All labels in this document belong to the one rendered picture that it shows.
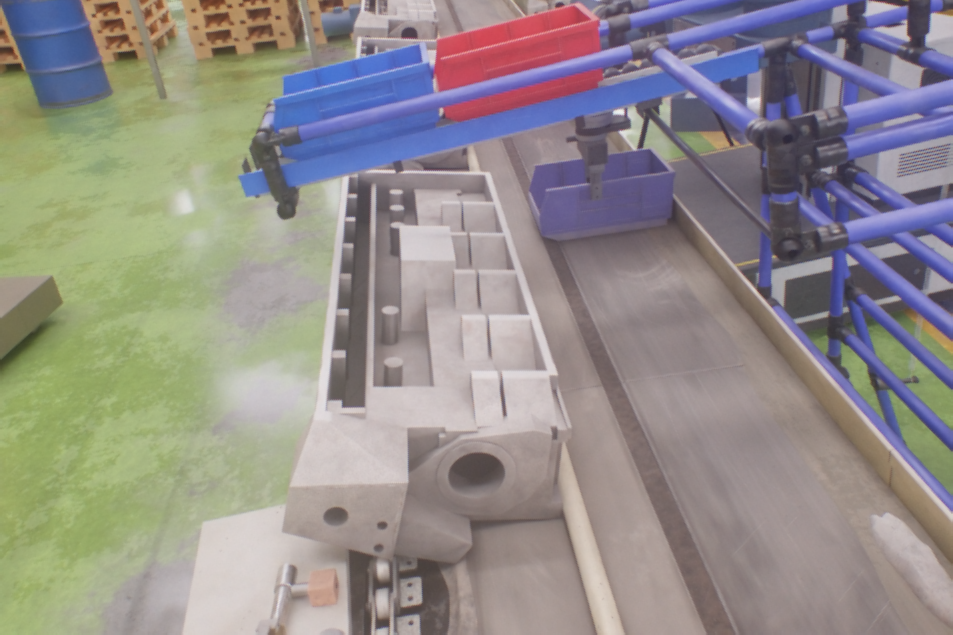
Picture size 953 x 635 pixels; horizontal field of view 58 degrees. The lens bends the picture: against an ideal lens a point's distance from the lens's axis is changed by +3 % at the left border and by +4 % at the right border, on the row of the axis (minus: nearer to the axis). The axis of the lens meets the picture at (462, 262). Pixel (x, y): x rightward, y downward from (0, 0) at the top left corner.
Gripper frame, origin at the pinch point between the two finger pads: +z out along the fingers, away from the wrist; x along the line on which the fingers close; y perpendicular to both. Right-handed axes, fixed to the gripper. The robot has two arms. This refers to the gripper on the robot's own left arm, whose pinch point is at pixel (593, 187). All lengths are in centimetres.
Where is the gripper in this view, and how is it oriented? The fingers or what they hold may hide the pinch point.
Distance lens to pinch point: 209.8
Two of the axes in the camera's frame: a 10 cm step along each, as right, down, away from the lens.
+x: 0.9, 4.4, -8.9
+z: 1.2, 8.9, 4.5
